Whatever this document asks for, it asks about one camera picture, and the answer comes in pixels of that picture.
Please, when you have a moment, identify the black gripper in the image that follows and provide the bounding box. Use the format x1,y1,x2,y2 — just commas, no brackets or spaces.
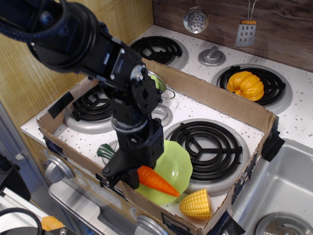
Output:
103,117,164,189

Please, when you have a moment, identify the orange toy carrot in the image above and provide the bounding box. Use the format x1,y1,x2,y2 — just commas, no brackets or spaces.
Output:
96,143,180,198

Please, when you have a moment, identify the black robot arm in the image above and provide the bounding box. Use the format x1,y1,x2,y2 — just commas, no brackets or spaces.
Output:
0,0,164,189

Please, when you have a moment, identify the light green plastic plate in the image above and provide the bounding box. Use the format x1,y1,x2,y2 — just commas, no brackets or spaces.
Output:
136,140,193,206

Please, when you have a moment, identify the cardboard fence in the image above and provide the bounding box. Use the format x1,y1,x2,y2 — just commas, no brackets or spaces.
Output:
37,60,278,235

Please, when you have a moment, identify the silver front stove knob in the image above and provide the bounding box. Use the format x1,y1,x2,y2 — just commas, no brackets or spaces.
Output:
98,141,119,164

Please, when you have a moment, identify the silver stove knob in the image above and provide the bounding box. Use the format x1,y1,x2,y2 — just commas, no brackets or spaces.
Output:
152,104,173,127
198,46,226,67
98,141,119,164

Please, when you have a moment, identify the silver right oven knob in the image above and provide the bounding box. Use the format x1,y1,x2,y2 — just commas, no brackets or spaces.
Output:
134,215,168,235

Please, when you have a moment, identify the silver oven knob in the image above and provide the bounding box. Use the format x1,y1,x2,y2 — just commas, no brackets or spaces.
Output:
134,215,168,235
45,155,74,184

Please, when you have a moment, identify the silver left oven knob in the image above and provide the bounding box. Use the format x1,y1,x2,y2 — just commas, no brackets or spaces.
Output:
45,155,74,184

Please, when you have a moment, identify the silver centre stove knob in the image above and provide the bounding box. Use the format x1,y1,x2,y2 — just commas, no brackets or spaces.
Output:
152,104,173,127

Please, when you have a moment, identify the front left black burner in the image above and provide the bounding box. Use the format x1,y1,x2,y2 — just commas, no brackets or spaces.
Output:
72,85,112,121

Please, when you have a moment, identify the black burner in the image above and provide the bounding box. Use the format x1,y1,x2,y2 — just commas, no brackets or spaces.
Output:
130,36,183,65
72,85,112,121
165,119,243,182
217,66,286,106

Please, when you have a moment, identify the yellow toy corn cob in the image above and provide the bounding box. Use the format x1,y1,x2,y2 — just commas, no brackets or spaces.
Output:
179,188,212,220

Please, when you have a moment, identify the orange object bottom left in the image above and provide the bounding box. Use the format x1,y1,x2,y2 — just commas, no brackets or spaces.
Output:
41,216,64,231

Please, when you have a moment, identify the front right black burner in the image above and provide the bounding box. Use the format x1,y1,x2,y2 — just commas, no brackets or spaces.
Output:
165,119,243,182

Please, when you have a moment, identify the green toy broccoli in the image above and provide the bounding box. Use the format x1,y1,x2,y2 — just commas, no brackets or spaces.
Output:
150,75,159,89

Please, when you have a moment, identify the small steel pot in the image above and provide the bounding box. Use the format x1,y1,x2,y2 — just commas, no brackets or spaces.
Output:
148,71,176,105

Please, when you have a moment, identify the back left black burner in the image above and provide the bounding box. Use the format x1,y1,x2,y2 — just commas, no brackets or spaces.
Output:
130,36,183,65

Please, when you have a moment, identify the silver back stove knob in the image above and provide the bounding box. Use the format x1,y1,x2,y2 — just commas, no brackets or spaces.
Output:
198,46,226,67

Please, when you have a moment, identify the orange toy pumpkin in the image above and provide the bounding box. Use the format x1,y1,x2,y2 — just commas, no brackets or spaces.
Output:
226,71,265,101

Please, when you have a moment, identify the metal sink basin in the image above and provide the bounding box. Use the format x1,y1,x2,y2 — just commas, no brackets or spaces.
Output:
231,139,313,235

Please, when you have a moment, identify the hanging metal strainer ladle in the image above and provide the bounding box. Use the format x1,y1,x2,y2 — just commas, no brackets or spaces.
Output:
183,0,209,34

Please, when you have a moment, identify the back right black burner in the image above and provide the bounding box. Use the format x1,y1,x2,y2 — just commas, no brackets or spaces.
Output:
217,66,286,106

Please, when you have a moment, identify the hanging metal spatula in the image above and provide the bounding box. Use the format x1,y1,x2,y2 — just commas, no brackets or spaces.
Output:
235,0,257,47

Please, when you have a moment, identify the silver oven door handle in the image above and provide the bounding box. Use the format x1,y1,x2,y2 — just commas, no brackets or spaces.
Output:
49,181,136,235

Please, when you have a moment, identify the black cable bottom left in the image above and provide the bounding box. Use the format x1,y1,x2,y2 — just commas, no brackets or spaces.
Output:
0,208,44,235

